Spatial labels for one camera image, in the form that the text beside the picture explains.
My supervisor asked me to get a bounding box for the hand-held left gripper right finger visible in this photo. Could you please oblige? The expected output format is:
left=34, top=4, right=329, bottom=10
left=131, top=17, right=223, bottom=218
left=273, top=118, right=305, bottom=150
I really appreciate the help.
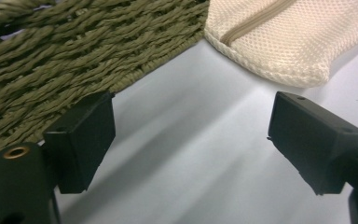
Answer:
left=267, top=91, right=358, bottom=196

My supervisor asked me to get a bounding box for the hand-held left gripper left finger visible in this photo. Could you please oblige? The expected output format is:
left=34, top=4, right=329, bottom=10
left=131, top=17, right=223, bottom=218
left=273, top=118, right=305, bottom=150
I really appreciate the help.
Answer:
left=42, top=91, right=117, bottom=194

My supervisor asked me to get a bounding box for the olive woven basket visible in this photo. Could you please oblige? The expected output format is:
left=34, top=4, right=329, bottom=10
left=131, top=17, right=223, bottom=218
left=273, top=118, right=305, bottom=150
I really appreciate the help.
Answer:
left=0, top=0, right=211, bottom=178

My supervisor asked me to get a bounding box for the cream mesh laundry bag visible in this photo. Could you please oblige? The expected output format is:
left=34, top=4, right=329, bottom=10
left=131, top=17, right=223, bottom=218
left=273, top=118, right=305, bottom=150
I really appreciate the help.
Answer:
left=203, top=0, right=358, bottom=89

